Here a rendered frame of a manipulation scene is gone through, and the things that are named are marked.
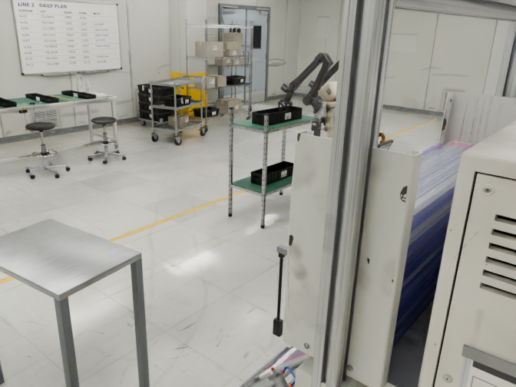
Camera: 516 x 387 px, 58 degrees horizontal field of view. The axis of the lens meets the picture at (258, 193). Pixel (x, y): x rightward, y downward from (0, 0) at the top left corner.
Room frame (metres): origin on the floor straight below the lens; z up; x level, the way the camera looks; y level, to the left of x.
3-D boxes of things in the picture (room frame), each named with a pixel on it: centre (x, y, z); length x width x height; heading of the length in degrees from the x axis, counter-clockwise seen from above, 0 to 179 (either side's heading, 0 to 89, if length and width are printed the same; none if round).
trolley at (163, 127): (7.57, 1.34, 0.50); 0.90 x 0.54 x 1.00; 156
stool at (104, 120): (6.25, 2.12, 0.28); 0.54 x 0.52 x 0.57; 74
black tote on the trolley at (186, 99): (7.54, 1.35, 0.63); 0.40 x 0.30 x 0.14; 156
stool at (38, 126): (5.50, 2.62, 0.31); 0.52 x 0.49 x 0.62; 141
